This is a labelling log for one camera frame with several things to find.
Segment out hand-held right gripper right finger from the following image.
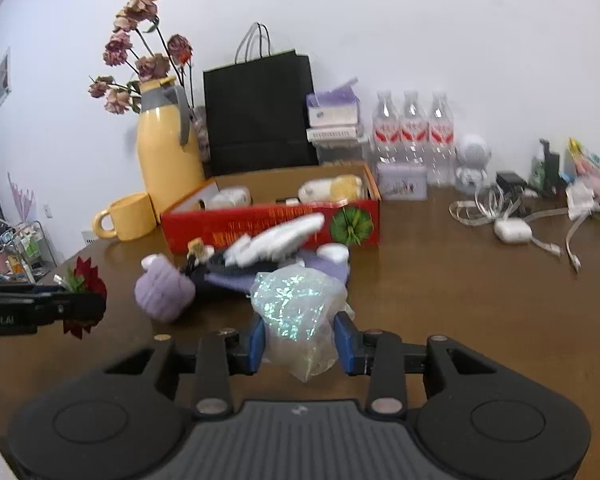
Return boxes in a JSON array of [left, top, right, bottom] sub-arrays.
[[332, 311, 498, 418]]

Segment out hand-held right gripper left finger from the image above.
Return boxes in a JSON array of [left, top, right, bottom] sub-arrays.
[[105, 316, 269, 420]]

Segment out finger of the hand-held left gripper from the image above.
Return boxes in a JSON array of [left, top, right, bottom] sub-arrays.
[[34, 291, 107, 326], [0, 283, 67, 295]]

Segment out red artificial flower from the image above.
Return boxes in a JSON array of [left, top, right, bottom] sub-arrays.
[[61, 256, 109, 341]]

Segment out iridescent clear plastic bag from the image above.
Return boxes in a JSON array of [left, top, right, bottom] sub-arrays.
[[250, 266, 356, 384]]

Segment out white fluffy cloth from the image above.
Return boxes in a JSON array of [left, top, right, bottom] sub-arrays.
[[224, 212, 327, 267]]

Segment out red cardboard box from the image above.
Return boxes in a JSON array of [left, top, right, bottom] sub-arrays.
[[160, 162, 383, 255]]

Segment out metal storage rack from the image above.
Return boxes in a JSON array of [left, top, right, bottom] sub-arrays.
[[0, 211, 59, 286]]

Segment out dark blue pouch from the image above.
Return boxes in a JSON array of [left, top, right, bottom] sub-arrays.
[[194, 262, 261, 302]]

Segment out purple cloth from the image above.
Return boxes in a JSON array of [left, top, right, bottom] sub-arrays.
[[300, 247, 352, 288]]

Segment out purple knitted pouch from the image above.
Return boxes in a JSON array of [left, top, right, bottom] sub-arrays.
[[134, 254, 197, 324]]

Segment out white round item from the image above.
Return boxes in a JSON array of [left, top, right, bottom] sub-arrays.
[[317, 243, 351, 264]]

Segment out yellow mug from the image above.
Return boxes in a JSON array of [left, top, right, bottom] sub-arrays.
[[92, 191, 159, 242]]

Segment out small beige-topped figure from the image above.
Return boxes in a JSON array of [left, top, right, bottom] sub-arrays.
[[186, 240, 214, 275]]

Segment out white and yellow plush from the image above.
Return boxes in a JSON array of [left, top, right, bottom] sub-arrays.
[[297, 174, 367, 201]]

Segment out yellow thermos jug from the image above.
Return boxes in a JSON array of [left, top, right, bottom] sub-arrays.
[[136, 76, 207, 222]]

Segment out purple tin box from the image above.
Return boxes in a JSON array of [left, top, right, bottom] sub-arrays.
[[375, 162, 429, 201]]

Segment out clear plastic container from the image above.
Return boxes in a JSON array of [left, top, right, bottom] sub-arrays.
[[314, 137, 377, 167]]

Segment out white flat box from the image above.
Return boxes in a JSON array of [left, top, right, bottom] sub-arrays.
[[306, 124, 367, 144]]

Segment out clear water bottle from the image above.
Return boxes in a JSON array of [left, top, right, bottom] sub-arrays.
[[372, 91, 402, 166], [426, 91, 456, 187], [400, 90, 429, 166]]

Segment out white robot toy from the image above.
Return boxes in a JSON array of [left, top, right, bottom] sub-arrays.
[[453, 133, 492, 194]]

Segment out black paper bag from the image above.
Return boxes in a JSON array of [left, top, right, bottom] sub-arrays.
[[202, 22, 322, 177]]

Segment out black charger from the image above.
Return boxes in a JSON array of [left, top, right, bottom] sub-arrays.
[[495, 171, 529, 197]]

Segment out purple tissue pack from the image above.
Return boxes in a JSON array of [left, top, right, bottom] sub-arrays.
[[305, 77, 362, 129]]

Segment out dried pink flowers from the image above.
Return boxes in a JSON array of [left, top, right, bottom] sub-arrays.
[[87, 0, 196, 116]]

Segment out green and black device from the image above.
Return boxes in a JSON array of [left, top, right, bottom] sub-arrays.
[[530, 138, 564, 194]]

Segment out white crumpled packet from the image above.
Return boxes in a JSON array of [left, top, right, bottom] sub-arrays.
[[565, 182, 600, 222]]

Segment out colourful snack packet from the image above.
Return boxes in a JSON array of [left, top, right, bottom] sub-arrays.
[[565, 137, 600, 211]]

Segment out white coiled cable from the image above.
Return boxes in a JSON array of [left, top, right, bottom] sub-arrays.
[[448, 184, 512, 226]]

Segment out wall picture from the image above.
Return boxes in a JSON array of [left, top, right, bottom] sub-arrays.
[[0, 47, 14, 109]]

